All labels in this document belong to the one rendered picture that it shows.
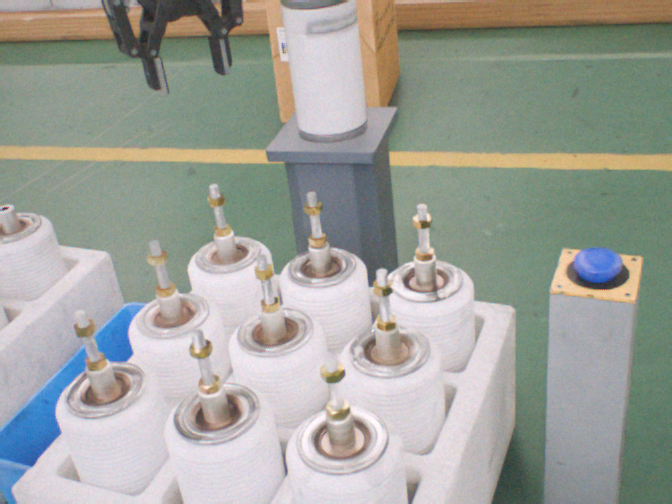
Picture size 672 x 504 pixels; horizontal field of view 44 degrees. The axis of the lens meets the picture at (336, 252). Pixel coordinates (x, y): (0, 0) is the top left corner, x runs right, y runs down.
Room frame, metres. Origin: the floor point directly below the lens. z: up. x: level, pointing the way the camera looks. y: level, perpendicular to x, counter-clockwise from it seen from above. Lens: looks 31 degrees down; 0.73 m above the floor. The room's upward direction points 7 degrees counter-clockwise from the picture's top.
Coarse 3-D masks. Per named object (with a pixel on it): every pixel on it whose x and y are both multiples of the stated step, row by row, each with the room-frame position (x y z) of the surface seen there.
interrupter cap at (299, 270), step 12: (336, 252) 0.79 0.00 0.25; (348, 252) 0.78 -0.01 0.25; (300, 264) 0.77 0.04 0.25; (336, 264) 0.76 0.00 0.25; (348, 264) 0.76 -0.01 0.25; (288, 276) 0.75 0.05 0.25; (300, 276) 0.74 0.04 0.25; (312, 276) 0.74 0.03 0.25; (324, 276) 0.74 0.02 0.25; (336, 276) 0.74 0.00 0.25; (348, 276) 0.73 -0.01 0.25
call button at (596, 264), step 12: (588, 252) 0.60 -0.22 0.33; (600, 252) 0.60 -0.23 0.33; (612, 252) 0.60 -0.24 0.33; (576, 264) 0.59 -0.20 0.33; (588, 264) 0.59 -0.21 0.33; (600, 264) 0.58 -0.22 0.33; (612, 264) 0.58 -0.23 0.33; (588, 276) 0.58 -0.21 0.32; (600, 276) 0.57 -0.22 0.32; (612, 276) 0.58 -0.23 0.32
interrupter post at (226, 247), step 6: (216, 240) 0.81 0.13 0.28; (222, 240) 0.80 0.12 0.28; (228, 240) 0.80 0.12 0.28; (234, 240) 0.81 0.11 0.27; (216, 246) 0.81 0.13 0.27; (222, 246) 0.80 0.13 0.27; (228, 246) 0.80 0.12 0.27; (234, 246) 0.81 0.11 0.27; (222, 252) 0.80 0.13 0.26; (228, 252) 0.80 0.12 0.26; (234, 252) 0.81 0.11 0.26; (222, 258) 0.80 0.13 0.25; (228, 258) 0.80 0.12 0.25; (234, 258) 0.80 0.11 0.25
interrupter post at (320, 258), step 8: (312, 248) 0.75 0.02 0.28; (320, 248) 0.75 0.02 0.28; (328, 248) 0.76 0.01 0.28; (312, 256) 0.75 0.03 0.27; (320, 256) 0.75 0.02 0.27; (328, 256) 0.75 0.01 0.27; (312, 264) 0.75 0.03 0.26; (320, 264) 0.75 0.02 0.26; (328, 264) 0.75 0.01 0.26; (320, 272) 0.75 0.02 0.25
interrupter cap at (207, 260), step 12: (240, 240) 0.84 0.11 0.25; (252, 240) 0.83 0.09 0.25; (204, 252) 0.82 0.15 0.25; (216, 252) 0.82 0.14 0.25; (240, 252) 0.82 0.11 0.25; (252, 252) 0.81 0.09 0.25; (204, 264) 0.80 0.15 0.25; (216, 264) 0.79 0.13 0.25; (228, 264) 0.79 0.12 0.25; (240, 264) 0.79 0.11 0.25
